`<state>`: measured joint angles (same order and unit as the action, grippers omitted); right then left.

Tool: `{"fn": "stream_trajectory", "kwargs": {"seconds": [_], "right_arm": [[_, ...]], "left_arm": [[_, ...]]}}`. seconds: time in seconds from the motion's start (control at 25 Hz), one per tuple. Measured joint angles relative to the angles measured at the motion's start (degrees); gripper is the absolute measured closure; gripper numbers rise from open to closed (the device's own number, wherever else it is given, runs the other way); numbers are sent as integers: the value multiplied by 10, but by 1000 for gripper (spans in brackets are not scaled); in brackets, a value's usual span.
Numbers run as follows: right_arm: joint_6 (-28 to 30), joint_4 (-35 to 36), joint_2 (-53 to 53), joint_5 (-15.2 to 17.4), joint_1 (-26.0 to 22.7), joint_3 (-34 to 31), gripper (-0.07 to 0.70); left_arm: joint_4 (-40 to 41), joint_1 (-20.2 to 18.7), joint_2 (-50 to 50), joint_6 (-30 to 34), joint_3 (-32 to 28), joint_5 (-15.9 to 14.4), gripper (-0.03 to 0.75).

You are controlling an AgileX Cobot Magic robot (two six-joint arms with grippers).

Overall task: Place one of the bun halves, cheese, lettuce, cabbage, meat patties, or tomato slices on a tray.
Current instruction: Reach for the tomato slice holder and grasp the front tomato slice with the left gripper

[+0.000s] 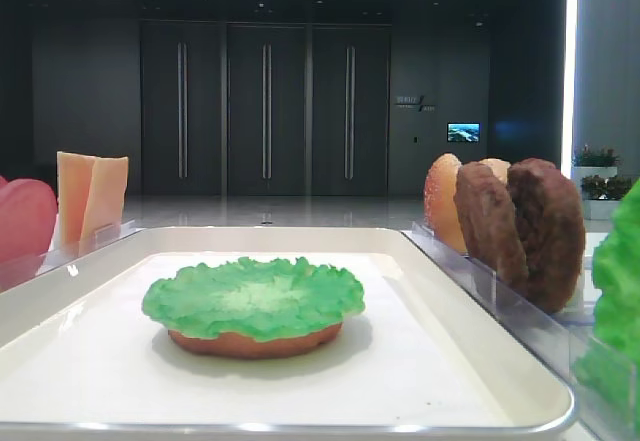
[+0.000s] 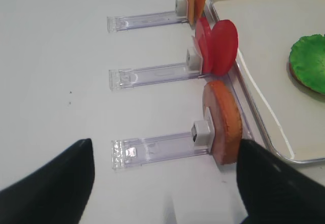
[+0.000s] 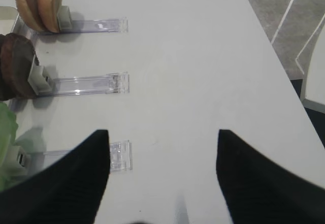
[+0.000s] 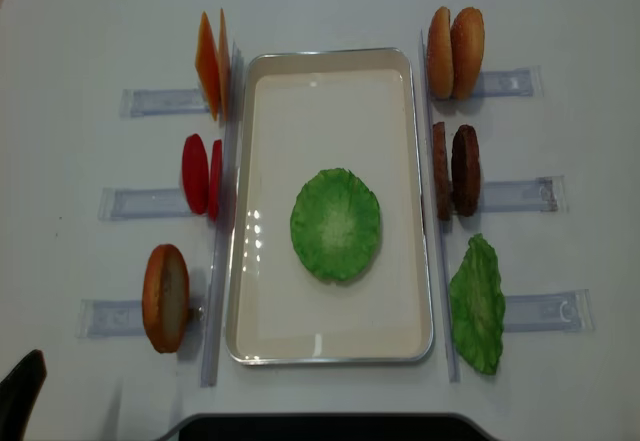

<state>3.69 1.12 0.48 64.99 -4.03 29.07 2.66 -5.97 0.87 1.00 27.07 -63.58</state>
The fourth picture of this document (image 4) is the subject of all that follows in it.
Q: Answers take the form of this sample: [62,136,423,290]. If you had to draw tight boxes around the orange cheese slice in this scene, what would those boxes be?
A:
[218,9,231,121]
[195,12,221,120]

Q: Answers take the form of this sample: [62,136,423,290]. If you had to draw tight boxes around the bun half inner right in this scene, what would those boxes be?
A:
[426,6,454,99]

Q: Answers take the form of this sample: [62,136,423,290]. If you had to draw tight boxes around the red tomato slice inner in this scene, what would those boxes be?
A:
[207,139,223,222]

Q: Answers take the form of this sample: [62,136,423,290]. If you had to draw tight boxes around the bun half outer right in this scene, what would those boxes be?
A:
[450,7,485,100]

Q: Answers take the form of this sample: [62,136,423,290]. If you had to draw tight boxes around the clear holder for left bun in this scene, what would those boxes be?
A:
[75,298,206,339]

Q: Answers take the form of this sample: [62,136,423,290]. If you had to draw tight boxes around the red tomato slice outer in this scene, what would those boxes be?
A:
[181,134,209,215]

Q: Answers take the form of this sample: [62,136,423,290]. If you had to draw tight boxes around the orange cheese slice outer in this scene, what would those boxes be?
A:
[195,12,221,120]

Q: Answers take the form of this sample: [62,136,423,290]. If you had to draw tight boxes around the red tomato slice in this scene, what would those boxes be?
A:
[181,134,209,215]
[207,139,223,222]

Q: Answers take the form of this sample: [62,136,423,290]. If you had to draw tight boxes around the clear holder for right buns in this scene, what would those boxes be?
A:
[471,65,544,98]

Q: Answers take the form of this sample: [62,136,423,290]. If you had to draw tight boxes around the clear holder for patties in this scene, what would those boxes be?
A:
[478,176,567,213]

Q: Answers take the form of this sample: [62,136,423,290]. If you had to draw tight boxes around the bun half left holder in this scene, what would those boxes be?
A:
[141,244,189,353]

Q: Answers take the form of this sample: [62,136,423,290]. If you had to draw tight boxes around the green lettuce leaf in holder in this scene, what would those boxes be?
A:
[449,233,506,376]

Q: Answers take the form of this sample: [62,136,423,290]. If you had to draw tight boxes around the clear holder for cheese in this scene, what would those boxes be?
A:
[119,89,209,118]

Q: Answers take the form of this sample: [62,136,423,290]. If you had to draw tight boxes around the green lettuce leaf on tray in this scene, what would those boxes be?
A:
[290,168,382,284]

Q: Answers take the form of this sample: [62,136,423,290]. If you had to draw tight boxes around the brown meat patty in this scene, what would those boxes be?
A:
[451,125,481,217]
[432,122,451,221]

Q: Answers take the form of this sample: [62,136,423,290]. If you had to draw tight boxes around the brown meat patty outer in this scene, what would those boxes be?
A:
[451,125,481,217]

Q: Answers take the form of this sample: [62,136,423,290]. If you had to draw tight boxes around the white rectangular metal tray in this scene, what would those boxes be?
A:
[225,48,434,366]

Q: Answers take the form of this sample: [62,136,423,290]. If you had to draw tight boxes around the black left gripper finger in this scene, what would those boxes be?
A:
[0,349,47,440]

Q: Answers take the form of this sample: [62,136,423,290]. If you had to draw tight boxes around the clear holder for tomato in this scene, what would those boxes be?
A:
[98,188,194,221]

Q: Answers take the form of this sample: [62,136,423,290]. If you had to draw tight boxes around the clear holder for lettuce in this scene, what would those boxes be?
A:
[504,289,595,333]

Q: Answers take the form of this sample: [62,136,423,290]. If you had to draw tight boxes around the clear long rail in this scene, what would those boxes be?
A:
[200,42,245,388]
[419,28,460,383]

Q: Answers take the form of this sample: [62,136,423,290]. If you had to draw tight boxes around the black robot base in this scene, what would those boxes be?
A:
[161,413,494,440]

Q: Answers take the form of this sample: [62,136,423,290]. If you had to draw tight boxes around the bun half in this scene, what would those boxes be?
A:
[426,6,454,99]
[450,7,485,100]

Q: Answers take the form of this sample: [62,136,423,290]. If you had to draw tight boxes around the clear left long rail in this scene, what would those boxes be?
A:
[200,42,245,388]

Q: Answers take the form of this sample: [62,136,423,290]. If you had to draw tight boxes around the clear right long rail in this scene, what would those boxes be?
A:
[419,28,460,383]

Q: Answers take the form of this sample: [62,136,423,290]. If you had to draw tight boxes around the brown meat patty inner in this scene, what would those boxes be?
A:
[432,122,451,221]

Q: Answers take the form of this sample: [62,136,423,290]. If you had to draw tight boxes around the orange cheese slice inner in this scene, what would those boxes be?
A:
[218,9,231,121]

